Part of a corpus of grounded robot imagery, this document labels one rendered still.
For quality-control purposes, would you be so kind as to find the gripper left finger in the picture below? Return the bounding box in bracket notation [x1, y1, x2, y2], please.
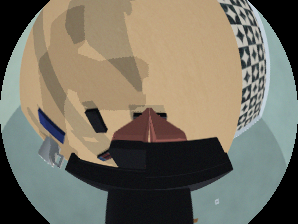
[111, 108, 149, 142]

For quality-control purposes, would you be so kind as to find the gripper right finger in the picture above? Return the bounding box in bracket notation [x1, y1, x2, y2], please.
[149, 108, 187, 142]

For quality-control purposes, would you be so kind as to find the dark blue flat rectangular pad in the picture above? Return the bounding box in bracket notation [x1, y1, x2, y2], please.
[38, 108, 66, 144]

